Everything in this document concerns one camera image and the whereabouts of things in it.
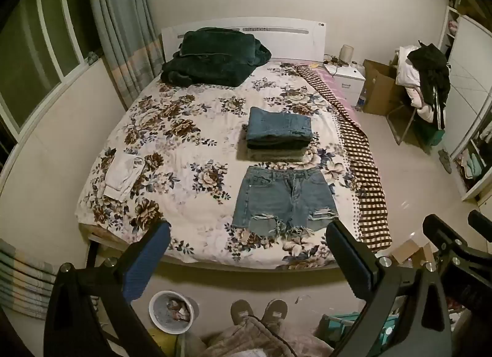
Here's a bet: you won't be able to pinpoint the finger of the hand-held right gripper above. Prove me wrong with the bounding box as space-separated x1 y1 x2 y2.
468 210 492 242
423 215 467 255

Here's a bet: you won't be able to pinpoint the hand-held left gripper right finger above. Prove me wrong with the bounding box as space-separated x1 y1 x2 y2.
326 220 452 357

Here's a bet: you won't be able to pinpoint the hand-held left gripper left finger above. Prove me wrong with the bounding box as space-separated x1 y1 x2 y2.
44 220 172 357

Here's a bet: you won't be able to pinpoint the ripped denim shorts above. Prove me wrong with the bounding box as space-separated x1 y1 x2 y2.
232 166 339 239

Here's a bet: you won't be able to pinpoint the folded white pants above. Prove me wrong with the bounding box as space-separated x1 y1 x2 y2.
104 153 146 201

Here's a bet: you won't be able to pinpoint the folded beige pants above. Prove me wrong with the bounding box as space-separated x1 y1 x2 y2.
247 147 309 162

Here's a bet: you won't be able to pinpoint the folded dark pants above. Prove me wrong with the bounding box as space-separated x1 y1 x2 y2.
246 141 310 151

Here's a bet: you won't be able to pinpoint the small cardboard box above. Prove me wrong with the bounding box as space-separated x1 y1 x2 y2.
390 240 435 270

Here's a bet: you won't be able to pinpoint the white trash bucket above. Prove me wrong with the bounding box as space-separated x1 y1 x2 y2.
149 291 195 336

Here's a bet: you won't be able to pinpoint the teal plastic crate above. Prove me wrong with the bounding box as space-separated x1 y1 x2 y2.
319 313 400 354

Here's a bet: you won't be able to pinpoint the grey shoe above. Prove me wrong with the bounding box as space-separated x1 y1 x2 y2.
438 149 454 174

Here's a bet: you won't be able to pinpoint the grey slipper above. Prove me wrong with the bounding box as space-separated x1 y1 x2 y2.
262 299 288 332
231 300 254 329

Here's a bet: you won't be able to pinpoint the brown checked blanket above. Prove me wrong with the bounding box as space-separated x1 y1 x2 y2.
298 66 393 252

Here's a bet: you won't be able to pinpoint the folding chair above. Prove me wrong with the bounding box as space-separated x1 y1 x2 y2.
386 92 432 146

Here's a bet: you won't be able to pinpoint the striped folded mat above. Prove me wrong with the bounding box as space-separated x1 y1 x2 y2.
0 240 58 319

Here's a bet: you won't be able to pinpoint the bed with floral sheet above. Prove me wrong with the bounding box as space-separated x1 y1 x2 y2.
75 59 366 269

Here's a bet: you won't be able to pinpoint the person's quilted clothing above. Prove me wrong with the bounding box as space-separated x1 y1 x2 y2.
184 316 335 357

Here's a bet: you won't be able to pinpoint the folded blue jeans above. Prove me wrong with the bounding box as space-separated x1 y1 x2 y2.
246 107 313 146

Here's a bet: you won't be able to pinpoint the large cardboard box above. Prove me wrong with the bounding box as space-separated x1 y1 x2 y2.
361 59 404 116

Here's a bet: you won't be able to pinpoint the white wardrobe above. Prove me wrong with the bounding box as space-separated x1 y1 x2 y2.
438 0 492 202

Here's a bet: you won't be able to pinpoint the black garment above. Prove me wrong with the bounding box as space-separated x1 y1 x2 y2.
407 44 451 129

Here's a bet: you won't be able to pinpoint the pile of pale clothes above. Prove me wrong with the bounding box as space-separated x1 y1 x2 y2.
396 46 437 122

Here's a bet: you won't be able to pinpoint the pink checked cloth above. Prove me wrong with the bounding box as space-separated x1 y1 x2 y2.
311 67 362 127

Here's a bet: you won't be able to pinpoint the white nightstand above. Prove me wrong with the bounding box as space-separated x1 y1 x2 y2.
325 63 366 102

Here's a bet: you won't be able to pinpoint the dark green blanket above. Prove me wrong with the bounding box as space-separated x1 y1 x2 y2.
160 27 272 86

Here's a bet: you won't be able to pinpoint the white bed headboard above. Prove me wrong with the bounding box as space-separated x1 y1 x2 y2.
160 17 327 65

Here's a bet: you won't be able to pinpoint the grey striped curtain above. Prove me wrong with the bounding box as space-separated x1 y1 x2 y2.
85 0 164 109

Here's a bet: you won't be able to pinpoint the white framed window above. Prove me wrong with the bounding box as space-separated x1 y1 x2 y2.
0 0 101 142

